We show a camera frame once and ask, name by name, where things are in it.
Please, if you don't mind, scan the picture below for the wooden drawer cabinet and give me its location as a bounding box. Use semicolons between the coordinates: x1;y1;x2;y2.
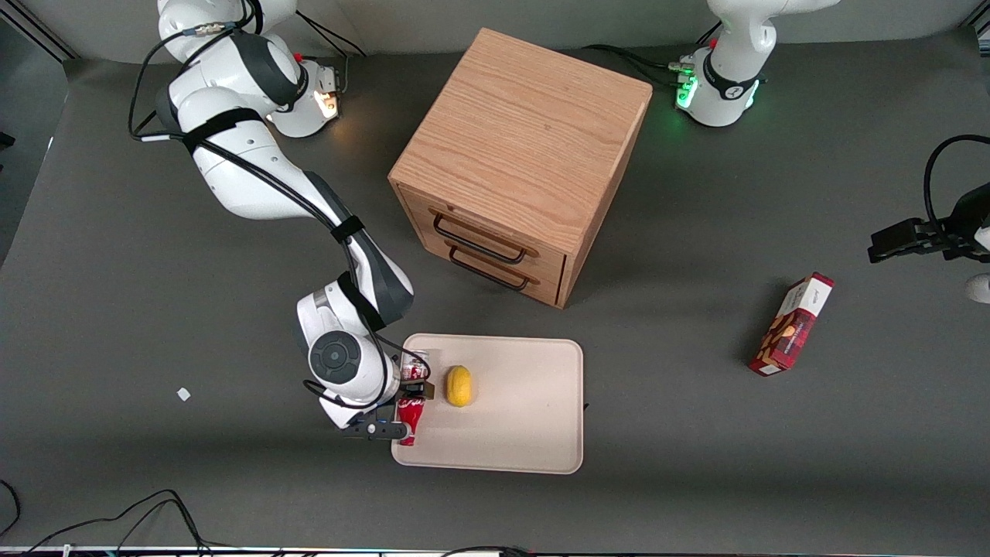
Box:
388;28;653;309

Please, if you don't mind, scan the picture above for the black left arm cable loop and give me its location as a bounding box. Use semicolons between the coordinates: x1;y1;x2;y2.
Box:
923;135;990;225

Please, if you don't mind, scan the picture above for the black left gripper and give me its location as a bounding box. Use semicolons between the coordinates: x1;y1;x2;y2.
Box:
867;183;990;265

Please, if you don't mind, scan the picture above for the dark metal frame bar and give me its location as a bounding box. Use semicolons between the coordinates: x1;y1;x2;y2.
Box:
0;0;80;63

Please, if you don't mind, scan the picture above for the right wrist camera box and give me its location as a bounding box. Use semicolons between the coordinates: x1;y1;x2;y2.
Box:
343;416;411;442

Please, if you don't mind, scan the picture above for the black right base cable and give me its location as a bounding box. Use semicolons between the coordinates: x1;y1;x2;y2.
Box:
297;12;369;60

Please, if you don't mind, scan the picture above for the red cookie box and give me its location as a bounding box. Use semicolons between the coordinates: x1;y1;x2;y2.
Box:
748;272;835;378

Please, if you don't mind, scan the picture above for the black metal drawer handle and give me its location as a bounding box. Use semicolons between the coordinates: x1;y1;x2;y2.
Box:
432;213;529;265
448;246;531;292

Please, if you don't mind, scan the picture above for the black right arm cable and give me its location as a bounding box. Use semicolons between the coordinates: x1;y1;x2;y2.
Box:
128;0;431;411

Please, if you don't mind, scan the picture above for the black floor cable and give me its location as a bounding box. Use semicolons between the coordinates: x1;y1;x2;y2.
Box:
441;545;542;557
23;488;233;555
0;479;21;539

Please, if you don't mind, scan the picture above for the beige plastic tray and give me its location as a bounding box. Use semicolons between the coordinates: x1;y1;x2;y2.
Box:
391;333;585;475

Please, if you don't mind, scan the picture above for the red coke bottle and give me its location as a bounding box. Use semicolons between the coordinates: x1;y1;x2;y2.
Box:
396;350;432;447

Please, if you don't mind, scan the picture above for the yellow lemon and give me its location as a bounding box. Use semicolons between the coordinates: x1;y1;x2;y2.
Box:
445;365;473;408

